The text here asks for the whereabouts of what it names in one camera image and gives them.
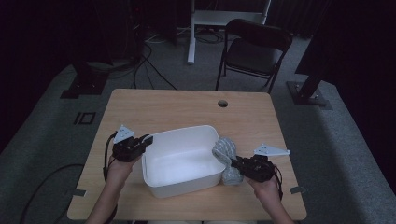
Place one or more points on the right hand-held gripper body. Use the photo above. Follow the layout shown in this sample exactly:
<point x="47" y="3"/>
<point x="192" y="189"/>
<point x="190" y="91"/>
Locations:
<point x="260" y="168"/>

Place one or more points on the black slanted stand with base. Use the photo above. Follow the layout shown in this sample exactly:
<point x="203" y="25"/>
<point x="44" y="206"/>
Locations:
<point x="308" y="93"/>

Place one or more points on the black folding chair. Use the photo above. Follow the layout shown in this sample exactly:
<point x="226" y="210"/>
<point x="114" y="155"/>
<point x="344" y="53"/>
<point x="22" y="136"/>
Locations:
<point x="253" y="51"/>

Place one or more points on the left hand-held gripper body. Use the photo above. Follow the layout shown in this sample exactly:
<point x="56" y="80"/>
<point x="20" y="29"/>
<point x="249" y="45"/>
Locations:
<point x="127" y="149"/>

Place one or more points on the white metal desk frame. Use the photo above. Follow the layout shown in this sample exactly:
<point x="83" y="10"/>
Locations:
<point x="218" y="18"/>

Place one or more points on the black stand with square base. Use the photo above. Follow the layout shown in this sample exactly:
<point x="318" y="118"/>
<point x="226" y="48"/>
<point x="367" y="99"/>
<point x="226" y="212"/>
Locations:
<point x="85" y="84"/>

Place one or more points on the person's left hand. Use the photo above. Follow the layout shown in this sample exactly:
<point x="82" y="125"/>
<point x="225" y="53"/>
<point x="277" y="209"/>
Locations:
<point x="120" y="171"/>

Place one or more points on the person's right hand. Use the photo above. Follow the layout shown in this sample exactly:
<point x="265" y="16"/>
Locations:
<point x="264" y="188"/>

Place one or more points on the white plastic bin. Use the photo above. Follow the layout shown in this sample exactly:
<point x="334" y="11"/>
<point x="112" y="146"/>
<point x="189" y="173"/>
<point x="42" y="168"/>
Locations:
<point x="182" y="161"/>

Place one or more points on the grey knitted cloth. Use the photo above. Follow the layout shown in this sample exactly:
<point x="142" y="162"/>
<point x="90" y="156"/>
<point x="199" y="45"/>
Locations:
<point x="226" y="149"/>

